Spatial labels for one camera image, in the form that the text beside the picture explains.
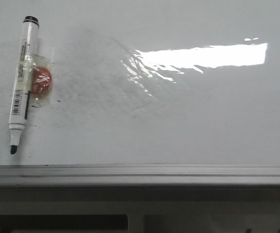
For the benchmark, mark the red round magnet with tape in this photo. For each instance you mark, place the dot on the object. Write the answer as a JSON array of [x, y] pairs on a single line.
[[40, 70]]

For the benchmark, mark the white whiteboard marker pen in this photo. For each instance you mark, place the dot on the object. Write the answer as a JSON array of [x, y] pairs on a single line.
[[23, 81]]

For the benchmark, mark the white whiteboard surface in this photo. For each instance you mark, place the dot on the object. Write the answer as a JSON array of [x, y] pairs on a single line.
[[148, 82]]

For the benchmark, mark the grey aluminium whiteboard frame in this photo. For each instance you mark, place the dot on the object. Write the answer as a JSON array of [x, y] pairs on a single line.
[[137, 176]]

